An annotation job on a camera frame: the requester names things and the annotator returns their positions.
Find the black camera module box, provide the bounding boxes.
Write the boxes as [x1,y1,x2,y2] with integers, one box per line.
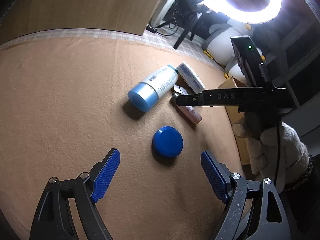
[231,35,271,87]

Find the black tripod stand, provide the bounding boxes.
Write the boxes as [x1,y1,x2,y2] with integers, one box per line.
[173,4,211,50]

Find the pink small bottle grey cap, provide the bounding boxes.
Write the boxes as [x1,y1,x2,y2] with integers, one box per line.
[171,93,202,125]

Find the large penguin plush toy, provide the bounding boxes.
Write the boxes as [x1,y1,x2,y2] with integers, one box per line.
[202,19,253,85]

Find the blue round lid jar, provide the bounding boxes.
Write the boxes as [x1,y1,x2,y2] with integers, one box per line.
[152,126,184,158]

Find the black usb hub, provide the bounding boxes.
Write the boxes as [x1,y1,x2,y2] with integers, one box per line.
[146,24,157,34]

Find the plaid bed sheet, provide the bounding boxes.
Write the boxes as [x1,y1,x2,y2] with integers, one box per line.
[1,28,225,72]

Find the white gloved right hand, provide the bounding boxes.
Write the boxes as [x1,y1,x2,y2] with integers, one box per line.
[232,117,310,193]

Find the light wood board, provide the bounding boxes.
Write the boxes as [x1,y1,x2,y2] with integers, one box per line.
[1,0,159,42]

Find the white lotion bottle blue cap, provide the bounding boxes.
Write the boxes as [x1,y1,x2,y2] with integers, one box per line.
[128,65,178,112]

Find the patterned white small pouch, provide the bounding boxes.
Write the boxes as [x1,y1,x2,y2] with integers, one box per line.
[173,85,189,95]

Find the white ring light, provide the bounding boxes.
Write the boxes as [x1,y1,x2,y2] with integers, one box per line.
[197,0,283,25]

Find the white Vinda tissue pack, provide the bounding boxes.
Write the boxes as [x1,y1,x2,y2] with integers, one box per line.
[176,62,205,94]

